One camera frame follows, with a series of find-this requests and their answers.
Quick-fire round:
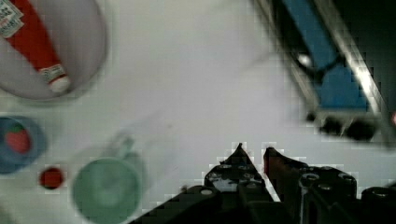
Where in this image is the red strawberry on table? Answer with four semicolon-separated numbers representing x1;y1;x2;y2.
38;167;64;189

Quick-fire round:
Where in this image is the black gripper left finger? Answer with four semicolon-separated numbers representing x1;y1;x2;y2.
129;143;281;224

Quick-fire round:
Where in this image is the green cup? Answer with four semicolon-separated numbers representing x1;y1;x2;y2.
71;136;145;224

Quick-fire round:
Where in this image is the red ketchup bottle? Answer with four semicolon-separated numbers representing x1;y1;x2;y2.
0;0;71;93

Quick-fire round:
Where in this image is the black toaster oven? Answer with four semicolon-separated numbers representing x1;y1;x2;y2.
256;0;395;147

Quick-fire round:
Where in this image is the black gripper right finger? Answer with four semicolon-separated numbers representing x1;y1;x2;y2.
263;147;396;224

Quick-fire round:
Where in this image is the blue glass oven door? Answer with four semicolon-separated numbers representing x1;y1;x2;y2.
282;0;368;111

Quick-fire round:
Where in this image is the grey round plate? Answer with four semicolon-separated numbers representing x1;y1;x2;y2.
0;0;107;101

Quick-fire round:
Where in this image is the red strawberry in bowl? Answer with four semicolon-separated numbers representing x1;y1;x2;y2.
5;124;31;154

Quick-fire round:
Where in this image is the blue bowl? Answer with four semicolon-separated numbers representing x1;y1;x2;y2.
0;116;47;175

